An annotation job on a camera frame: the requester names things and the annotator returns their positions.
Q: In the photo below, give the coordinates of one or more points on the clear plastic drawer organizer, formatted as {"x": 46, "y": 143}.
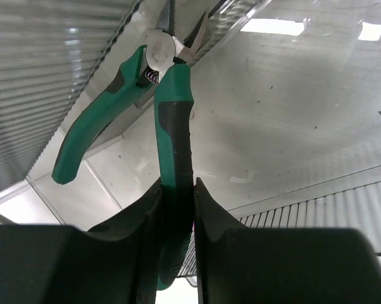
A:
{"x": 286, "y": 127}

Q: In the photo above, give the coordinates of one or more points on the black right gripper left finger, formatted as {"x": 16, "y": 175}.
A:
{"x": 116, "y": 261}

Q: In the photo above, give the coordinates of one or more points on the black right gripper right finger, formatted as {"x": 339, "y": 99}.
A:
{"x": 238, "y": 264}

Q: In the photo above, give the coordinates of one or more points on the large green cutting pliers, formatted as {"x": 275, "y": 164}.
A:
{"x": 162, "y": 65}

